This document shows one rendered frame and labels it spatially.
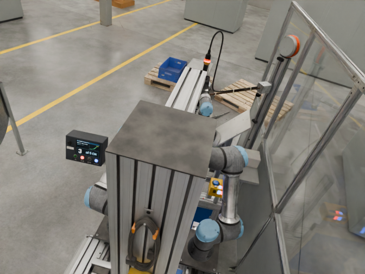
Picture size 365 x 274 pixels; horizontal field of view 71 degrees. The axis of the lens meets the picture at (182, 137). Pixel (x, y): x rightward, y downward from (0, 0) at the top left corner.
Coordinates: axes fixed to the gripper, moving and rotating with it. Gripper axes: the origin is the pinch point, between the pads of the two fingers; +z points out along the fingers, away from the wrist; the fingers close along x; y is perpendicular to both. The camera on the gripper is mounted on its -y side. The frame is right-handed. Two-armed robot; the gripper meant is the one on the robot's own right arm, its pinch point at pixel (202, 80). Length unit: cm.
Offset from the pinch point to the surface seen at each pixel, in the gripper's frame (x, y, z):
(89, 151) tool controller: -72, 48, -31
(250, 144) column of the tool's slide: 65, 73, 24
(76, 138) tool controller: -81, 41, -28
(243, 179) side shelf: 51, 80, -17
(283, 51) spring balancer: 62, -19, 28
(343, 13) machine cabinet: 351, 15, 425
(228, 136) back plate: 31, 44, -4
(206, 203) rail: 16, 81, -43
